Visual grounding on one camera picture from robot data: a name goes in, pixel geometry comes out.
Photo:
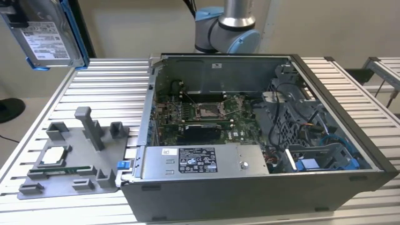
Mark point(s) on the black graphics card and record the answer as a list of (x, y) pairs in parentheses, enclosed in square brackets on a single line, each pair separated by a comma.
[(202, 133)]

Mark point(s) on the hard disk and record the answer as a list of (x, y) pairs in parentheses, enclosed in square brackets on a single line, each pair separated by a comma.
[(47, 39)]

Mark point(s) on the black PC case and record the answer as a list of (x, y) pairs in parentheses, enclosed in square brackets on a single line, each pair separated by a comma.
[(250, 197)]

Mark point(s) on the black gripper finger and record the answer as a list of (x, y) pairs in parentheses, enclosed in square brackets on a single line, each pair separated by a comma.
[(10, 16)]

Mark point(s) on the metal disk bay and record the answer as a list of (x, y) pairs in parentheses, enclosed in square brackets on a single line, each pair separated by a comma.
[(329, 150)]

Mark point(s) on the locking lever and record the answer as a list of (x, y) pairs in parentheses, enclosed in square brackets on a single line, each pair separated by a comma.
[(191, 98)]

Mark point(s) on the green RAM stick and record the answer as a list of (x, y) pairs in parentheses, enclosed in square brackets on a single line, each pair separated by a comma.
[(67, 170)]

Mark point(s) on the blue case latch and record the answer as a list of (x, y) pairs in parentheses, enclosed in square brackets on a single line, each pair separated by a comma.
[(123, 165)]

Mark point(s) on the black round floor base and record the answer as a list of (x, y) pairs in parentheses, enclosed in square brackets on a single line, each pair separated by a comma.
[(11, 110)]

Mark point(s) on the silver power supply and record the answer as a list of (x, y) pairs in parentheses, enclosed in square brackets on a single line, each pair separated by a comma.
[(219, 161)]

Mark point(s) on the silver CPU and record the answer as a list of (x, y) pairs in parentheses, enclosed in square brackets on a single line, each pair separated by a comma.
[(54, 155)]

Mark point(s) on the CPU socket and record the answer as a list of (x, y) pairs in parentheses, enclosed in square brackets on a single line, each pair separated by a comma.
[(207, 110)]

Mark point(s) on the metal slat side table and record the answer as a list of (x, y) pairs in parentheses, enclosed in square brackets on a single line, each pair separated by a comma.
[(386, 68)]

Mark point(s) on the green motherboard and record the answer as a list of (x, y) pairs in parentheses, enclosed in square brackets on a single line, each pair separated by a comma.
[(247, 129)]

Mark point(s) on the grey plastic parts rack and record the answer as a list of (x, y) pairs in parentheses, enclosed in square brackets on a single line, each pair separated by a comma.
[(78, 161)]

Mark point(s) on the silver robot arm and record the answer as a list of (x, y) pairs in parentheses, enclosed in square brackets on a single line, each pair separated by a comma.
[(238, 21)]

